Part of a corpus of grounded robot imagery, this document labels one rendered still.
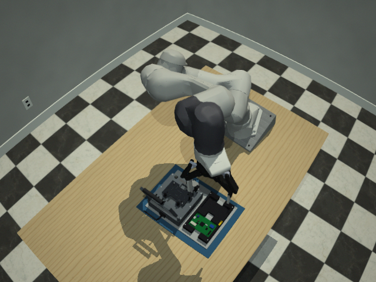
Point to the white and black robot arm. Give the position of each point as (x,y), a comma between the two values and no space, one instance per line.
(204,121)

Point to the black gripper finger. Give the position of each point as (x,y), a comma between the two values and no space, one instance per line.
(228,183)
(189,176)

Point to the green circuit board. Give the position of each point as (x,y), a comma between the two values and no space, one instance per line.
(202,224)

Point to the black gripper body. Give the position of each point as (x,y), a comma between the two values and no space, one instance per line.
(202,169)

